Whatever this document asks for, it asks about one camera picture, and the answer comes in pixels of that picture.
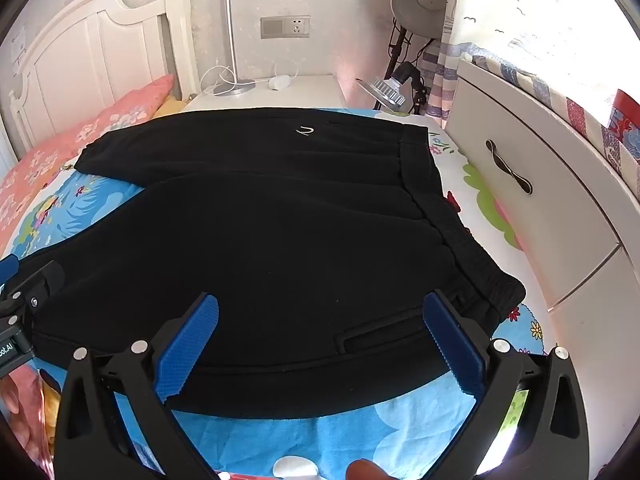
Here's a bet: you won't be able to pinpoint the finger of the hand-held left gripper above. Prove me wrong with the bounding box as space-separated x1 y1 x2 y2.
0 254 67 312

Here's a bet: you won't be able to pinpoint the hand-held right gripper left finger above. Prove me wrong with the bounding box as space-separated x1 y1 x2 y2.
52 291 221 480

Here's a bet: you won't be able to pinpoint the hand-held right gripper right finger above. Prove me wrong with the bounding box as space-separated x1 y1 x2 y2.
421 289 591 480

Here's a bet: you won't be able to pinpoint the black pants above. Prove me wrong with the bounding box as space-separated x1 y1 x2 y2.
20 105 527 420

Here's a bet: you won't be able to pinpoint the person's left hand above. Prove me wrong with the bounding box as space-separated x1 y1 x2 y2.
0 374 23 441

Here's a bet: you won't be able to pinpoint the person's right hand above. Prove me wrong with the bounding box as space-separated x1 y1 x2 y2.
346 458 388 480

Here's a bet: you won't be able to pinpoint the blue cartoon print bed sheet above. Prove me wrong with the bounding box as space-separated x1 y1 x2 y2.
0 105 556 480

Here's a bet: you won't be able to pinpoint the pink floral pillow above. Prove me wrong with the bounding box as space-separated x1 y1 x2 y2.
0 74 176 246

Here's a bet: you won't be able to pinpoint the white drawer cabinet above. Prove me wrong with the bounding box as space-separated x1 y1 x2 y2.
445 57 640 461

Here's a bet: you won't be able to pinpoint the yellow cloth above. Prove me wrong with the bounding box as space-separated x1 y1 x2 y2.
157 97 190 120

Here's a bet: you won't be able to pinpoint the white wooden headboard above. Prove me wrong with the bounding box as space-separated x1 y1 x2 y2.
9 0 201 136

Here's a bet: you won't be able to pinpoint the black spotlight with silver reflector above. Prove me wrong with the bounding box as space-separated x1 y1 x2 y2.
356 62 428 111

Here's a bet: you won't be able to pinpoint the white bedside table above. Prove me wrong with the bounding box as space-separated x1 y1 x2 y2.
182 75 351 113

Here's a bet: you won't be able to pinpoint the patchwork cloth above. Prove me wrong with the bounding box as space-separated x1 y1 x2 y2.
470 52 640 191

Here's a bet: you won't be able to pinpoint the silver lamp stand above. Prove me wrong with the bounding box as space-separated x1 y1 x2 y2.
202 0 256 97

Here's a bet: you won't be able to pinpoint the patterned window curtain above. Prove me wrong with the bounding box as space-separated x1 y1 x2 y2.
419 0 638 130

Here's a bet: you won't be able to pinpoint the round grey floor lamp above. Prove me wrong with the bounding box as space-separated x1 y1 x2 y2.
387 0 453 111

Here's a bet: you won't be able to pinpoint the dark curved drawer handle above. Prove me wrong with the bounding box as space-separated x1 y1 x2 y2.
485 139 533 196

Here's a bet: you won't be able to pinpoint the white cable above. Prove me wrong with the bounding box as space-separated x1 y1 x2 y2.
200 59 301 93

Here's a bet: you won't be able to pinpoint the grey wall socket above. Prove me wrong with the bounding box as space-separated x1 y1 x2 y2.
260 16 311 40

